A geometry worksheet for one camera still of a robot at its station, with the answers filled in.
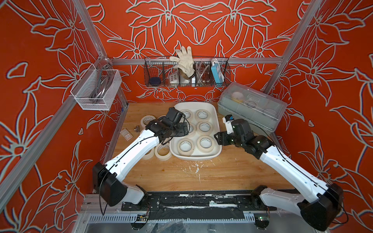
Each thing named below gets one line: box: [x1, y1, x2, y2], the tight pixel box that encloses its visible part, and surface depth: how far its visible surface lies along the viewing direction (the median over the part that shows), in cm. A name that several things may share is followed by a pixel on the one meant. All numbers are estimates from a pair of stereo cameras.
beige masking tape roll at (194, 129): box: [187, 122, 197, 136], surface depth 102 cm
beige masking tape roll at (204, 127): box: [196, 120, 213, 135], surface depth 103 cm
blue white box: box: [210, 58, 225, 84], surface depth 89 cm
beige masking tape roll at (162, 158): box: [154, 143, 172, 161], surface depth 89 cm
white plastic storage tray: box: [169, 101, 223, 161], surface depth 97 cm
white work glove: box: [169, 45, 196, 80], surface depth 90 cm
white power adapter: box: [169, 72, 180, 84], surface depth 95 cm
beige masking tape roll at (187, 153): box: [176, 138, 195, 156], surface depth 92 cm
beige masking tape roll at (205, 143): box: [196, 134, 215, 153], surface depth 95 cm
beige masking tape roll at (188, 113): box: [179, 108, 194, 122], surface depth 112 cm
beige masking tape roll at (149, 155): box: [142, 147, 155, 161], surface depth 90 cm
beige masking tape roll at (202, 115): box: [194, 108, 211, 122], surface depth 112 cm
